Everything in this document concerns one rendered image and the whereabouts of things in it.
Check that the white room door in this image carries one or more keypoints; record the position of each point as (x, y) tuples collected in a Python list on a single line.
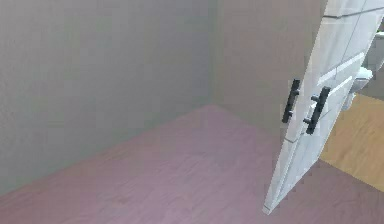
[(330, 60)]

